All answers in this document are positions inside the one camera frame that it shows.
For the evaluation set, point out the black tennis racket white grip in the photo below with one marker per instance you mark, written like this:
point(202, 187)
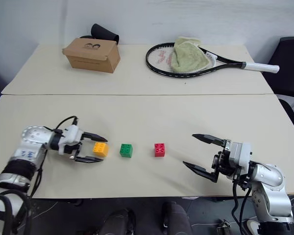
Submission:
point(259, 66)

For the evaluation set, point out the yellow toy brick cube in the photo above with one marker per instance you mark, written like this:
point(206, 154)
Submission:
point(100, 149)

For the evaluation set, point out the brown cardboard box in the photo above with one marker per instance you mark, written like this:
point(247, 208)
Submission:
point(93, 56)

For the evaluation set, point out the light green towel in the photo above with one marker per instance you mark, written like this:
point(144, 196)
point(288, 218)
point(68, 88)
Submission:
point(188, 57)

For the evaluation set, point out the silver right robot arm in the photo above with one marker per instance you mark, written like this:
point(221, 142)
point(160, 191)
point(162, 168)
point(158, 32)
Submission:
point(269, 176)

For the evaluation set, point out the green toy brick cube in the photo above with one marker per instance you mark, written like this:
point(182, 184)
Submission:
point(125, 151)

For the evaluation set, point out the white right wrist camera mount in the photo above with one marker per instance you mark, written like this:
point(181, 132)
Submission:
point(240, 154)

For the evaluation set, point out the black rolled fabric sleeve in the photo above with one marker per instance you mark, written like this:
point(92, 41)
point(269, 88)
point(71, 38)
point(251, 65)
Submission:
point(101, 31)

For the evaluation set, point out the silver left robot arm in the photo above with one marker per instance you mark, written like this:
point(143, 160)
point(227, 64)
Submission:
point(31, 137)

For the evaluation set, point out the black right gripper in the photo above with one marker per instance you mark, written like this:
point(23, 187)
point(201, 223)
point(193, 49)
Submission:
point(221, 162)

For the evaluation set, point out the black office chair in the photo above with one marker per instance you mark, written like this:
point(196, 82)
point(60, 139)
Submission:
point(289, 68)

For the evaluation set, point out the dark rounded shape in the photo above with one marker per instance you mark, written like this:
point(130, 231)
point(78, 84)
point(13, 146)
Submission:
point(117, 222)
point(176, 219)

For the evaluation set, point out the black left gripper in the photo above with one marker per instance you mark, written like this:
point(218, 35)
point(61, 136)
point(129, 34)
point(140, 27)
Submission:
point(72, 148)

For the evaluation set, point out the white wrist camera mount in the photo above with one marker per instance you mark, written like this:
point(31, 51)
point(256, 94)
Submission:
point(72, 135)
point(240, 154)

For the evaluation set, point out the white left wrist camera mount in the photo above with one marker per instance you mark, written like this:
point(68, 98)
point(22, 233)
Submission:
point(72, 135)

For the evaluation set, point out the red toy brick cube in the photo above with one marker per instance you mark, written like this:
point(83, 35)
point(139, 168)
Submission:
point(159, 150)

